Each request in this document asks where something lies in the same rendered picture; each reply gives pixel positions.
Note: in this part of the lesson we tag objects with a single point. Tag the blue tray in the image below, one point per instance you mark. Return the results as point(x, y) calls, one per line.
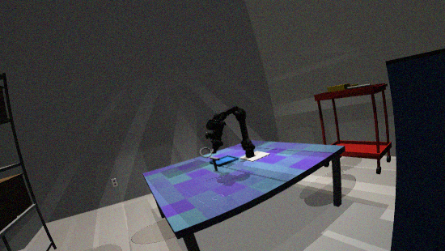
point(225, 160)

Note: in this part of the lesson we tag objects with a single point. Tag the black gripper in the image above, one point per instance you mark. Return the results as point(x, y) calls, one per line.
point(216, 142)

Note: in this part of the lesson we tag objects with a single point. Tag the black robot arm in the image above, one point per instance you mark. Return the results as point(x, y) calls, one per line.
point(240, 115)

